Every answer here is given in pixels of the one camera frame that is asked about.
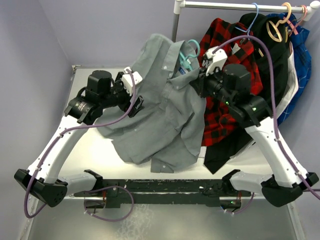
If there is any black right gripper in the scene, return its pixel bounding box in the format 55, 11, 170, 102
191, 63, 235, 106

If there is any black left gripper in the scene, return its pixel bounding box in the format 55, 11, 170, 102
100, 72, 144, 117

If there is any teal plastic hanger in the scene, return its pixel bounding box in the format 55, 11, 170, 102
179, 39, 201, 73

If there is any grey button-up shirt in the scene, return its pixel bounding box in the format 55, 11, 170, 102
96, 33, 206, 173

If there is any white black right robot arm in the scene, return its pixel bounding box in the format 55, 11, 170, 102
191, 64, 319, 207

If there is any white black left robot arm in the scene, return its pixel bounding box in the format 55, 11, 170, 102
14, 67, 143, 208

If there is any red black plaid shirt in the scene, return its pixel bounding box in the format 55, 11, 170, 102
198, 18, 263, 147

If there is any black hanging shirt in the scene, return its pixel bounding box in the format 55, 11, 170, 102
203, 12, 292, 175

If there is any white hanging shirt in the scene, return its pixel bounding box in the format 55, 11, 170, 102
229, 42, 300, 161

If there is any beige wooden hanger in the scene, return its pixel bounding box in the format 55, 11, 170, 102
254, 14, 290, 57

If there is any pink plastic hanger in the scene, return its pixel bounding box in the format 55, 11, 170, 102
286, 5, 308, 37

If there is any blue checked shirt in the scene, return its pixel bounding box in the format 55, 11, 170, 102
271, 26, 312, 124

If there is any blue white paper hang tag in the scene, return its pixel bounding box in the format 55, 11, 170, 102
178, 67, 186, 75

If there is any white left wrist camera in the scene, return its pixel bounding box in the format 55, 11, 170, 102
121, 66, 143, 96

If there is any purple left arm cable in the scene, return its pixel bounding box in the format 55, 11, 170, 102
23, 69, 137, 219

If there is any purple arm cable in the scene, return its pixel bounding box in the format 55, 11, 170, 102
23, 69, 137, 219
212, 34, 320, 201

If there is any light blue wire hanger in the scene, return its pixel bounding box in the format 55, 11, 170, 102
234, 2, 259, 38

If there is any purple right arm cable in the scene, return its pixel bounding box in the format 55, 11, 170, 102
212, 34, 320, 201

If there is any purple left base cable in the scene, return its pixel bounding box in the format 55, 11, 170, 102
83, 182, 135, 222

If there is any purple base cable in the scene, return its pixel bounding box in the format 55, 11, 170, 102
83, 182, 135, 222
223, 191, 256, 216

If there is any silver clothes rack frame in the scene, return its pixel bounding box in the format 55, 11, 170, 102
171, 0, 320, 42

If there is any aluminium extrusion rail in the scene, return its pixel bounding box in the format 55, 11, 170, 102
105, 191, 240, 208

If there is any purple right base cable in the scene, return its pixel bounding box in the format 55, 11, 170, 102
223, 191, 256, 216

